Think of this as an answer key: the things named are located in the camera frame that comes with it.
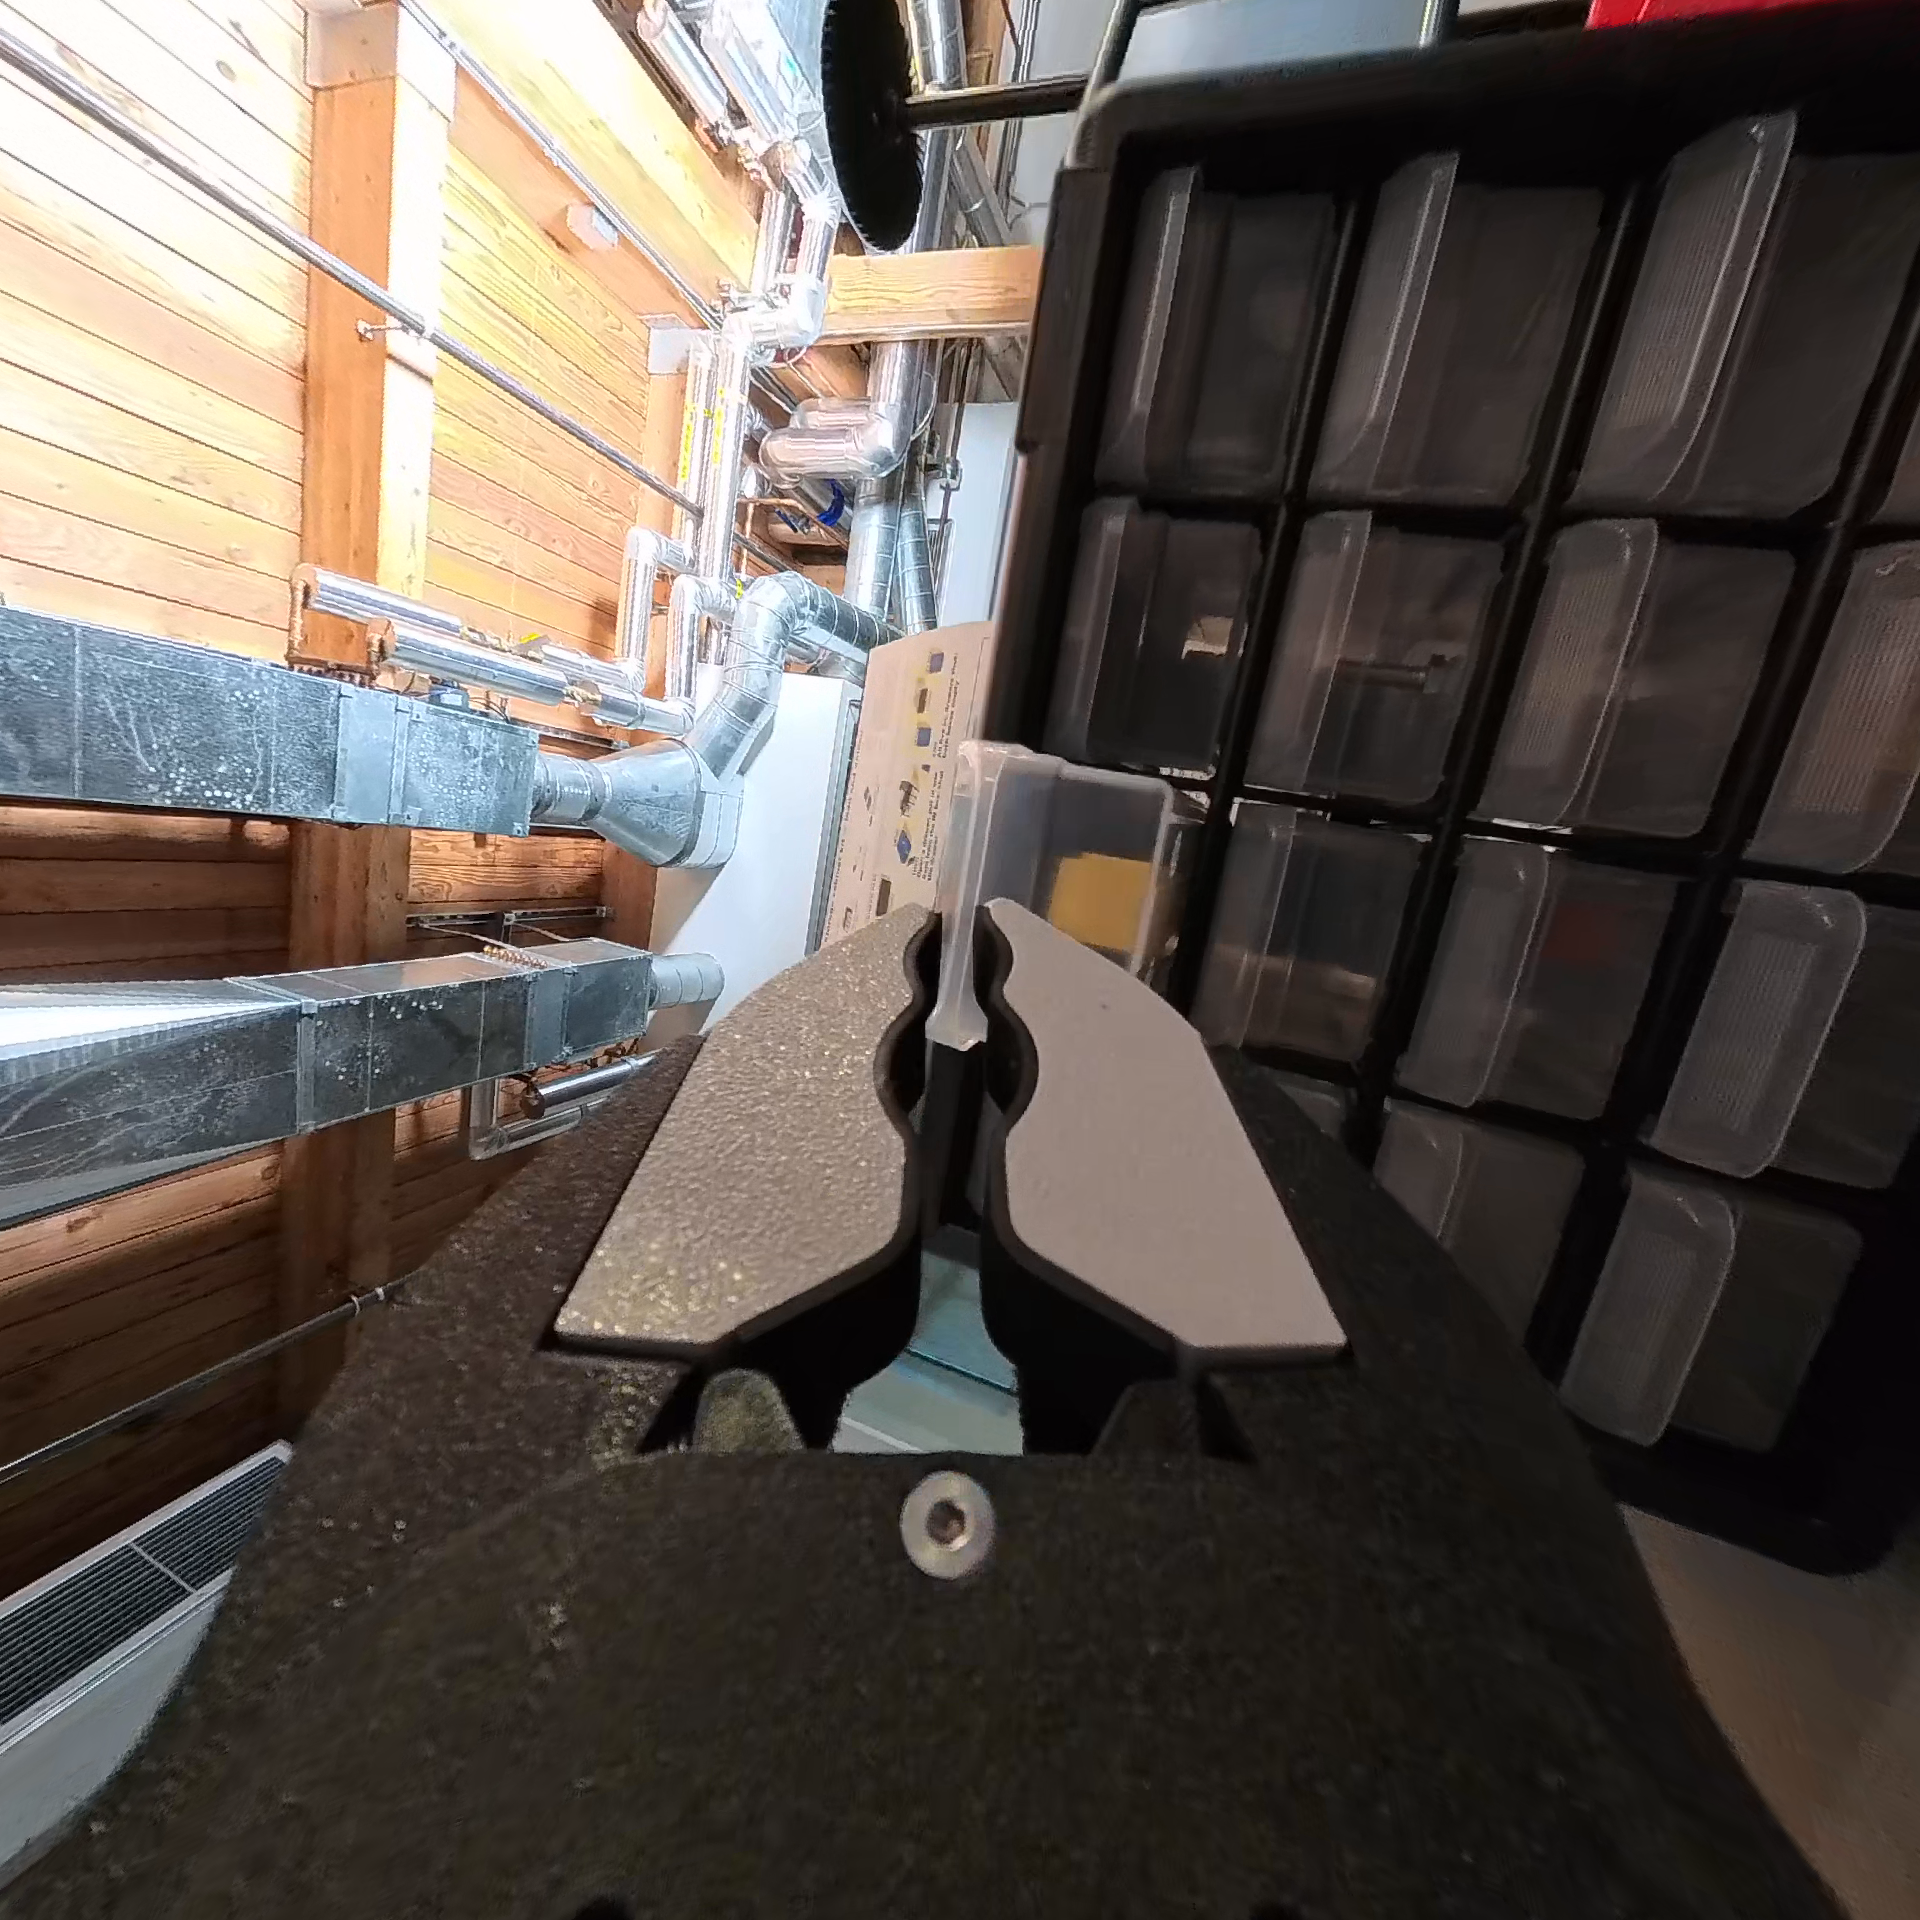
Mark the red storage bin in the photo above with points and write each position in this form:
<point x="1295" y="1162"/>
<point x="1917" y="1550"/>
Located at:
<point x="1725" y="10"/>

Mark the black drawer cabinet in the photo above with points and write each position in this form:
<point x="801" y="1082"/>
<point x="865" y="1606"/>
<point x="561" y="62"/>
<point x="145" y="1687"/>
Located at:
<point x="1072" y="228"/>

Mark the black ribbed disc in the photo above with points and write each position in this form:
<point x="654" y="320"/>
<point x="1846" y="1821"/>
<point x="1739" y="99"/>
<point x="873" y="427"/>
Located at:
<point x="862" y="118"/>

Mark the rows of clear drawers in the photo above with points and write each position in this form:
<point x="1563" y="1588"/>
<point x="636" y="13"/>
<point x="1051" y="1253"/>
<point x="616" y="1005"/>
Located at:
<point x="1442" y="343"/>

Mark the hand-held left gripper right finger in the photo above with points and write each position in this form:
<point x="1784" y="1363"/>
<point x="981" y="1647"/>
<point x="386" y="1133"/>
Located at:
<point x="1142" y="1169"/>

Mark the clear plastic drawer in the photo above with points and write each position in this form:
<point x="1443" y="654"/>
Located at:
<point x="1078" y="804"/>

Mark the cluster of silver insulated pipes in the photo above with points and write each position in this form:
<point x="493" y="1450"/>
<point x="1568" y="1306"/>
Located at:
<point x="453" y="645"/>

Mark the white ceiling vent grille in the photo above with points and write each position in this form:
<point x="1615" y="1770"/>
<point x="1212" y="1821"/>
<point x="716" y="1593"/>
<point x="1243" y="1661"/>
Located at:
<point x="118" y="1620"/>

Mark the yellow block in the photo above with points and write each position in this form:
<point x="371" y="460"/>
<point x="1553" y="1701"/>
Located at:
<point x="1109" y="910"/>

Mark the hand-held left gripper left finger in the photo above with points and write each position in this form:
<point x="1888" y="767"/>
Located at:
<point x="750" y="1169"/>

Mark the galvanized rectangular air duct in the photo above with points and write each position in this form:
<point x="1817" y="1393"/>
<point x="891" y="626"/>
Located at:
<point x="225" y="721"/>
<point x="152" y="1078"/>

